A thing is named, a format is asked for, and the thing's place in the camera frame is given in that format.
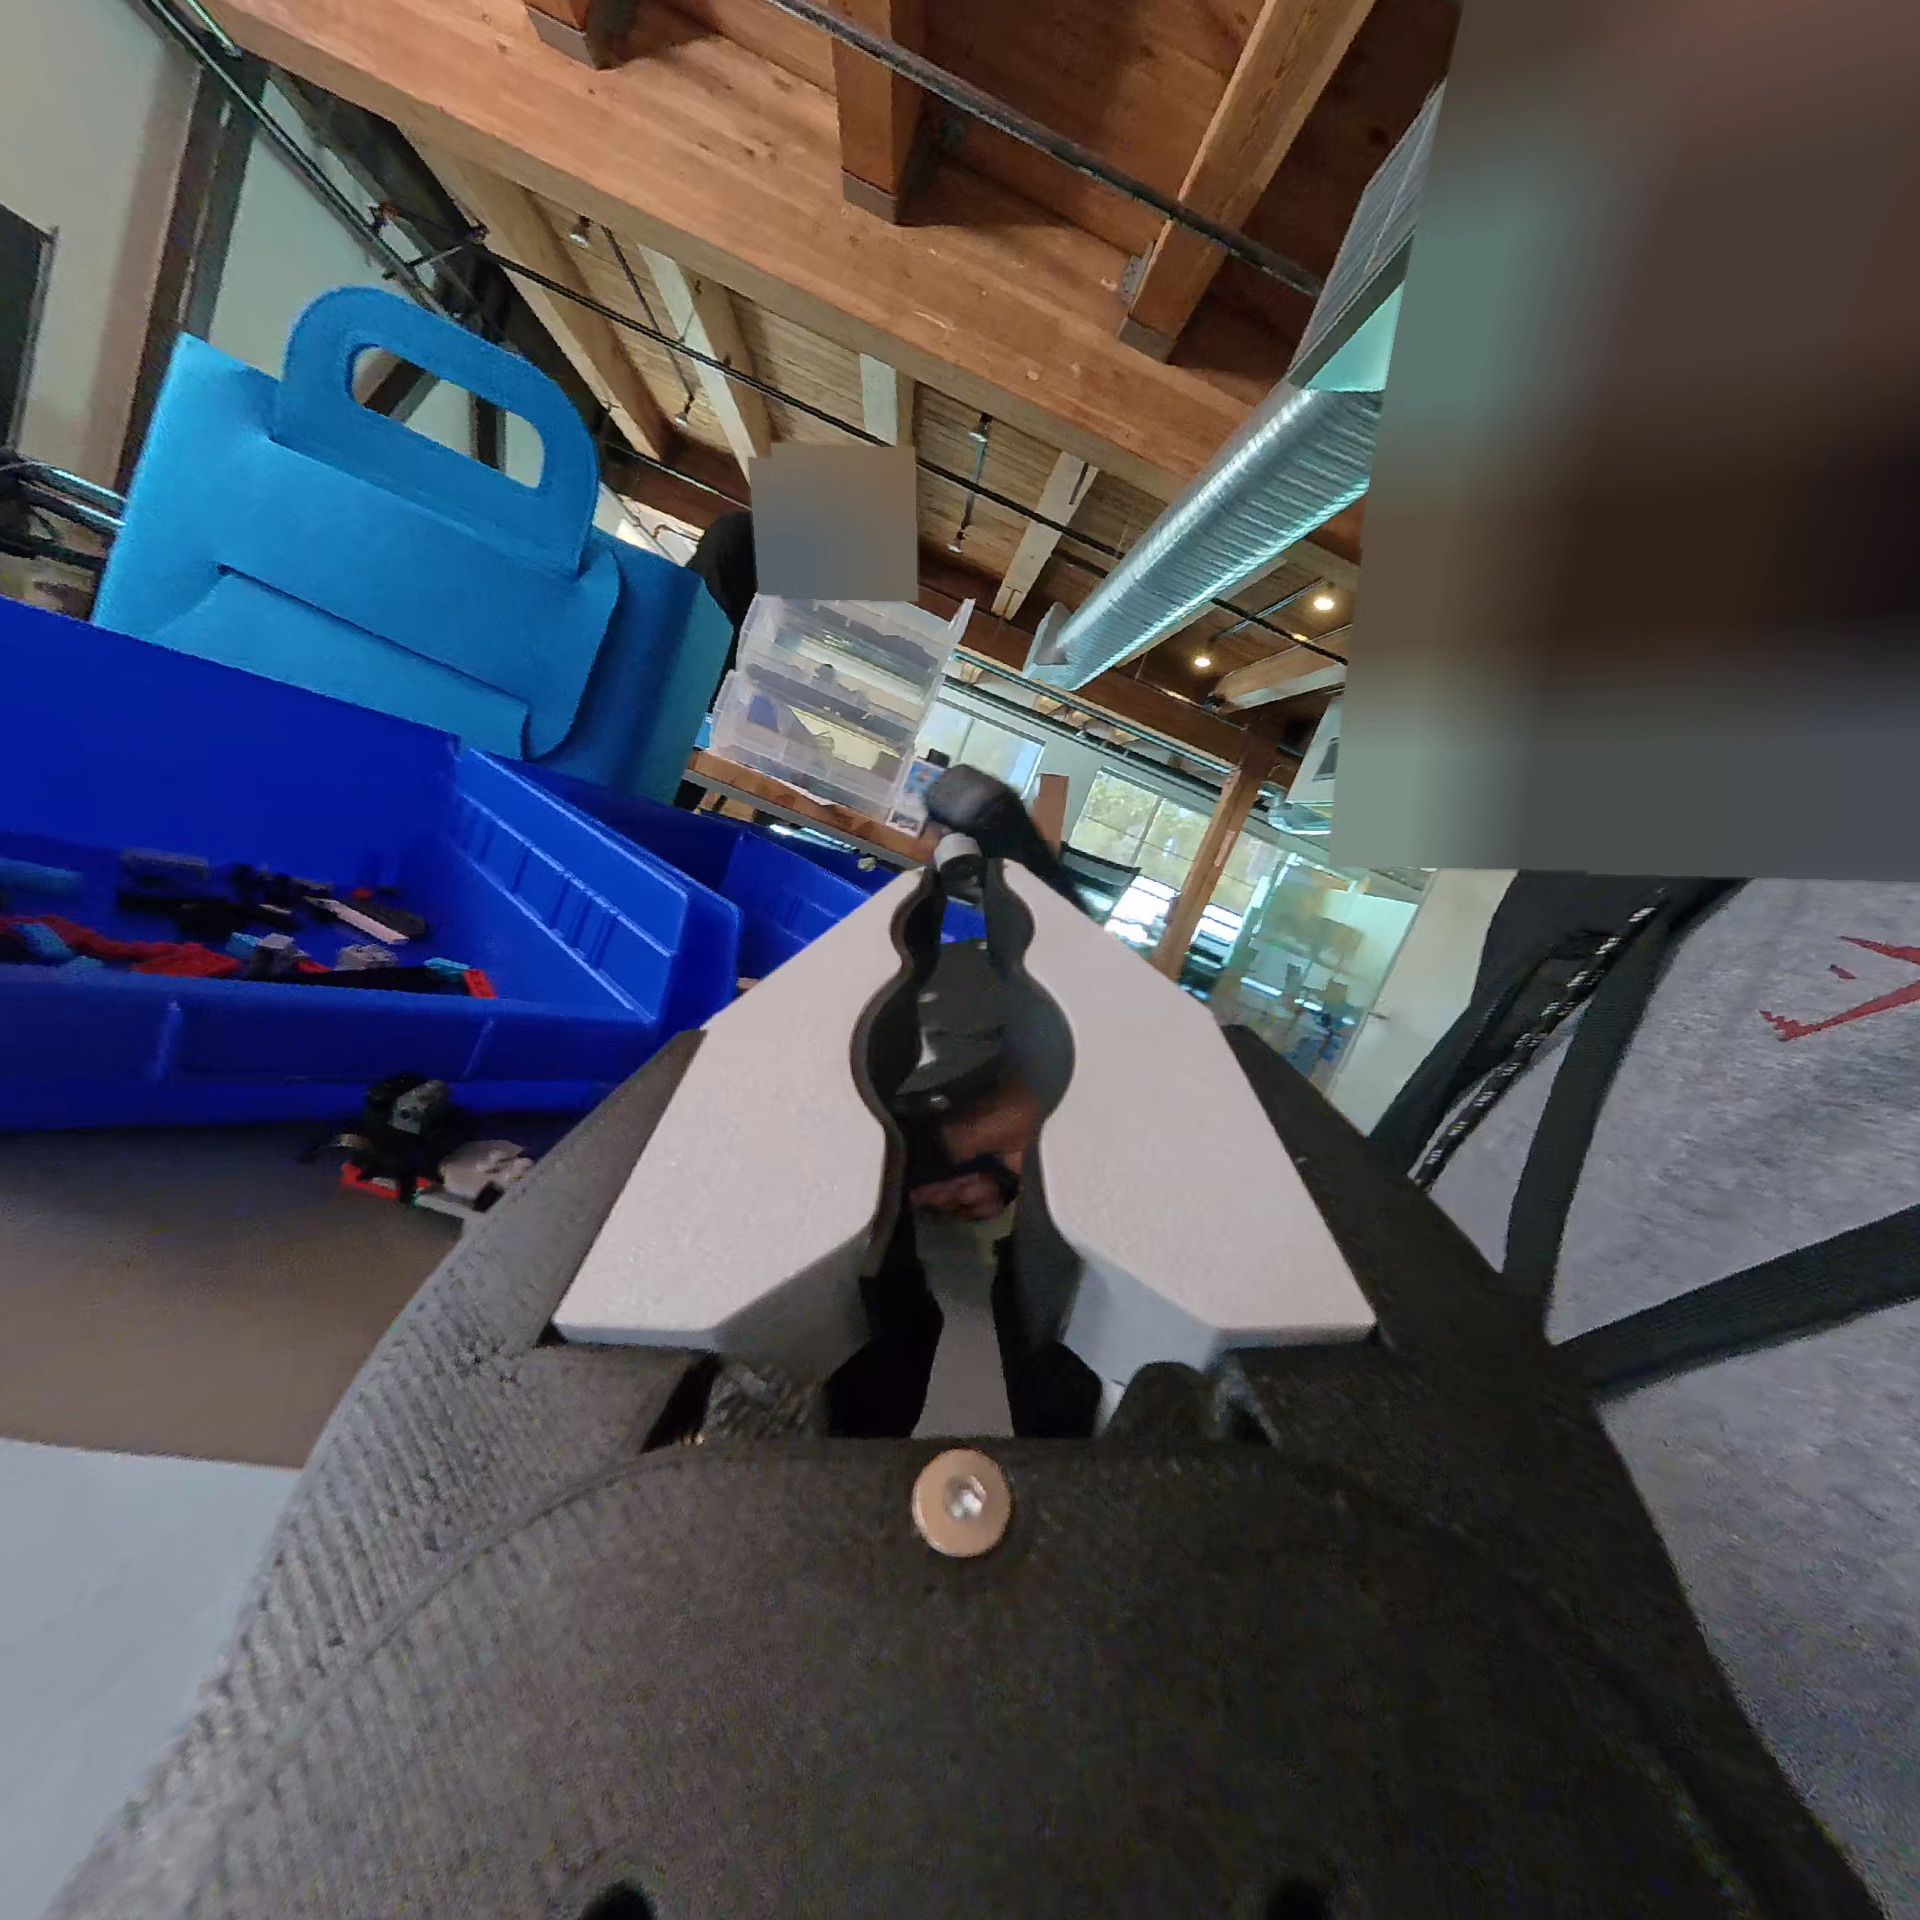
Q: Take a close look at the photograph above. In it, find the blue plastic bin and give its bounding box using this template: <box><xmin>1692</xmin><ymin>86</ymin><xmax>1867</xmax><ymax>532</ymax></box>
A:
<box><xmin>0</xmin><ymin>595</ymin><xmax>745</xmax><ymax>1133</ymax></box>
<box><xmin>526</xmin><ymin>764</ymin><xmax>948</xmax><ymax>992</ymax></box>

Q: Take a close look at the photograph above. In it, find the clear plastic drawer unit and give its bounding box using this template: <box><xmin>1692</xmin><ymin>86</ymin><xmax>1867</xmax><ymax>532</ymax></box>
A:
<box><xmin>704</xmin><ymin>591</ymin><xmax>977</xmax><ymax>834</ymax></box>

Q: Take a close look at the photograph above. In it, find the black shoulder strap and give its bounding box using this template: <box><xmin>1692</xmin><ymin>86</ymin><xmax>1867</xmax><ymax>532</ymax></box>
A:
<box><xmin>1500</xmin><ymin>898</ymin><xmax>1920</xmax><ymax>1388</ymax></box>

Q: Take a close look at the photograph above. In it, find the silver ventilation duct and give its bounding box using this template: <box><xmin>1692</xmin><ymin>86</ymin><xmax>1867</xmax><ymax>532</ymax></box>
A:
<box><xmin>1028</xmin><ymin>91</ymin><xmax>1443</xmax><ymax>691</ymax></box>

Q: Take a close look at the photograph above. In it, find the pile of toy bricks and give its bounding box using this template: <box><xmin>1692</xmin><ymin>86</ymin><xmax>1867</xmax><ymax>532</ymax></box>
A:
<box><xmin>0</xmin><ymin>846</ymin><xmax>499</xmax><ymax>997</ymax></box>

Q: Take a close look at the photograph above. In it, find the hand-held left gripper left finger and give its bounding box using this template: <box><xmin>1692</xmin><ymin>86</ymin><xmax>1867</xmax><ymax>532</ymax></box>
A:
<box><xmin>549</xmin><ymin>869</ymin><xmax>948</xmax><ymax>1439</ymax></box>

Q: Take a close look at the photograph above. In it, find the dark toy brick model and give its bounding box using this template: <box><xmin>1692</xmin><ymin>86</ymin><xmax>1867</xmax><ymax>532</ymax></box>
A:
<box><xmin>309</xmin><ymin>1070</ymin><xmax>534</xmax><ymax>1210</ymax></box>

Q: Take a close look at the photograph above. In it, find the person's right hand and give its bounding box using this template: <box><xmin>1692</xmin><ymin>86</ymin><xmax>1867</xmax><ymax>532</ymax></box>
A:
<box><xmin>899</xmin><ymin>1099</ymin><xmax>1040</xmax><ymax>1219</ymax></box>

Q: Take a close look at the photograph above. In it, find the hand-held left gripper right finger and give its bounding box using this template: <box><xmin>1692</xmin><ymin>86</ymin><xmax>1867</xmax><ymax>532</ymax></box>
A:
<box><xmin>976</xmin><ymin>869</ymin><xmax>1380</xmax><ymax>1441</ymax></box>

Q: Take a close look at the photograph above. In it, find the light blue felt bag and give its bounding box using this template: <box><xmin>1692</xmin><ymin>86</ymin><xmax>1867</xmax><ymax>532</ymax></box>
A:
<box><xmin>572</xmin><ymin>532</ymin><xmax>737</xmax><ymax>803</ymax></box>
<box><xmin>92</xmin><ymin>284</ymin><xmax>624</xmax><ymax>758</ymax></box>

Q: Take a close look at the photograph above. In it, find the pale blue instruction booklet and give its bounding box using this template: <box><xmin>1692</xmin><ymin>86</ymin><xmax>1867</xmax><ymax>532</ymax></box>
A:
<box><xmin>0</xmin><ymin>1436</ymin><xmax>303</xmax><ymax>1920</ymax></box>

